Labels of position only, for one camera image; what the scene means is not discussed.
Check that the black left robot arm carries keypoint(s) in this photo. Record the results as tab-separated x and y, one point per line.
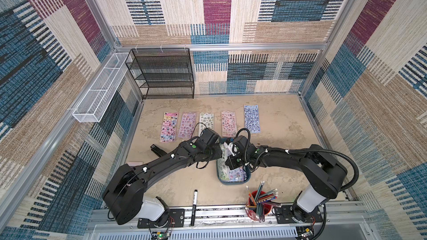
124	194

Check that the teal plastic storage box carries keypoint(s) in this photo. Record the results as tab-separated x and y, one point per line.
233	175

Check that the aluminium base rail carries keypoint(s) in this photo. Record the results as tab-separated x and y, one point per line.
344	221

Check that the blue penguin sticker sheet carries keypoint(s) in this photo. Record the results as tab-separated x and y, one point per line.
252	122

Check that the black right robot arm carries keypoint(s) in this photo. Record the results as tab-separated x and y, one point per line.
325	174

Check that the pink calculator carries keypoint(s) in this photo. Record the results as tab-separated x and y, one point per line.
134	164

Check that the red pencil cup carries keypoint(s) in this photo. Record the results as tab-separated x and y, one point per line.
257	201

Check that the pink bonbon sticker sheet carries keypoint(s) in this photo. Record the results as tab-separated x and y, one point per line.
228	124

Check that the pink cat sticker sheet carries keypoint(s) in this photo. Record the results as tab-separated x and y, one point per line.
168	130

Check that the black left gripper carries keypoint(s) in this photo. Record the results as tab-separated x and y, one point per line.
219	154

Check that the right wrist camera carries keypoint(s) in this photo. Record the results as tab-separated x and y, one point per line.
228	148

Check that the purple sticker sheet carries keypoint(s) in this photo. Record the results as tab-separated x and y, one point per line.
188	123

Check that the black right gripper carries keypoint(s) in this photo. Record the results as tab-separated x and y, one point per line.
232	160

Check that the black wire shelf rack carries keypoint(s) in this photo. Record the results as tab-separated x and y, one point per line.
162	73

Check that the black marker pen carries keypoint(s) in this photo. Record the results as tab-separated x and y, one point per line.
194	208

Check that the green dinosaur sticker sheet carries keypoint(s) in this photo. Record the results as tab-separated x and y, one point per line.
206	120

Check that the white wire mesh basket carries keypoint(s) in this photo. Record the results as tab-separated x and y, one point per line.
96	100

